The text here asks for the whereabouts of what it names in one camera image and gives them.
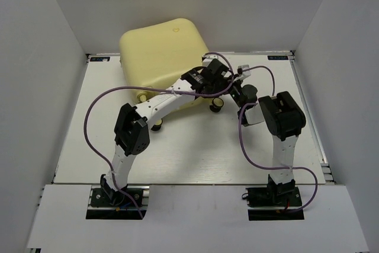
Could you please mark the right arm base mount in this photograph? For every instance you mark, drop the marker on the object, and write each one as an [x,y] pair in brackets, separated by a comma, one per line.
[262,207]

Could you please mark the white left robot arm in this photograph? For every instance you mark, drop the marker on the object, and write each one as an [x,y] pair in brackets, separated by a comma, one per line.
[134,122]

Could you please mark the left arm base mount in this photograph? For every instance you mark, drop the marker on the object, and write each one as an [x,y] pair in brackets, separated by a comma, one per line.
[100,207]

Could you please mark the yellow hard-shell suitcase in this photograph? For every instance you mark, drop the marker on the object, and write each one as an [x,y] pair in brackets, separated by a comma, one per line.
[154,57]

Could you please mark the blue table label sticker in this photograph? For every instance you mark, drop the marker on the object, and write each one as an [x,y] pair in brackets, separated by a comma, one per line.
[99,59]

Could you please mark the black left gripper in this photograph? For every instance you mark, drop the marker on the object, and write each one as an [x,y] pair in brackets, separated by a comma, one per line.
[216,90]

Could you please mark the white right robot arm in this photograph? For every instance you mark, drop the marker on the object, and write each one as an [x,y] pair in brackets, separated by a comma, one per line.
[284,120]

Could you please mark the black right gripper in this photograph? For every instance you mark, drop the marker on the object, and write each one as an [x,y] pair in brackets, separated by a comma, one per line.
[236,81]

